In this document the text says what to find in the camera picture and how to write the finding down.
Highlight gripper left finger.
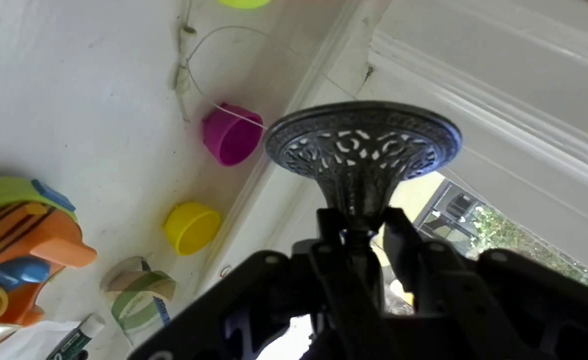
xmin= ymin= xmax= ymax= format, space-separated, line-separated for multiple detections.
xmin=128 ymin=208 xmax=391 ymax=360

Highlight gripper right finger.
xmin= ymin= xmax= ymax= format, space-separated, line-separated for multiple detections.
xmin=383 ymin=206 xmax=588 ymax=360

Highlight green and white tape roll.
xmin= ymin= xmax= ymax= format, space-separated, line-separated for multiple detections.
xmin=111 ymin=270 xmax=177 ymax=347

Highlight yellow plastic cup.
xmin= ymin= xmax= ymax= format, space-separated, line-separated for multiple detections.
xmin=162 ymin=201 xmax=222 ymax=257

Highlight lime green plastic cup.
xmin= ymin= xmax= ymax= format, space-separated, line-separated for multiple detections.
xmin=217 ymin=0 xmax=273 ymax=10

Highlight thin grey wire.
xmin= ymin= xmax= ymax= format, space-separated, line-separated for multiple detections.
xmin=174 ymin=25 xmax=270 ymax=132

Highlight ornate dark metal candle holder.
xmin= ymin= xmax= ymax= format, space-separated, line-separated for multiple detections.
xmin=263 ymin=101 xmax=463 ymax=236

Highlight orange toy vehicle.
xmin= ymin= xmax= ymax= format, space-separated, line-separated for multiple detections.
xmin=0 ymin=176 xmax=98 ymax=347

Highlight pink plastic cup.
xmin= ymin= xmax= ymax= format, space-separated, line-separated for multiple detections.
xmin=202 ymin=103 xmax=265 ymax=167

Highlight window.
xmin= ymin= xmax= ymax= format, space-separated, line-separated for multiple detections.
xmin=374 ymin=171 xmax=588 ymax=297

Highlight white and green tube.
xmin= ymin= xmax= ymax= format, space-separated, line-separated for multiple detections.
xmin=46 ymin=313 xmax=106 ymax=360

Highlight beige tape roll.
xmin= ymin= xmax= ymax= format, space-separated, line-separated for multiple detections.
xmin=100 ymin=256 xmax=151 ymax=295

